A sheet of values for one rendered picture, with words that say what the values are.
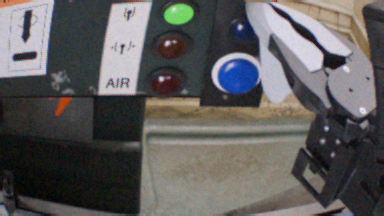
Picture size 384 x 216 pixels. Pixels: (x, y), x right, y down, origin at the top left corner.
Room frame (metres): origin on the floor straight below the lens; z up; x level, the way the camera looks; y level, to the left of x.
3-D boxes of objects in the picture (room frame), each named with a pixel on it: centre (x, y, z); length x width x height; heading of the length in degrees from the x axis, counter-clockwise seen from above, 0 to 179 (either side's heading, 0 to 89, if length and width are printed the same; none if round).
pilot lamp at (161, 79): (0.39, 0.02, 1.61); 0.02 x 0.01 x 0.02; 104
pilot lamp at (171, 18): (0.39, 0.02, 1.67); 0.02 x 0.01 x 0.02; 104
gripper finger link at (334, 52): (0.38, -0.07, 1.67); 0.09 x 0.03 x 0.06; 44
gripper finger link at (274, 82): (0.35, -0.05, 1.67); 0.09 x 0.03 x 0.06; 44
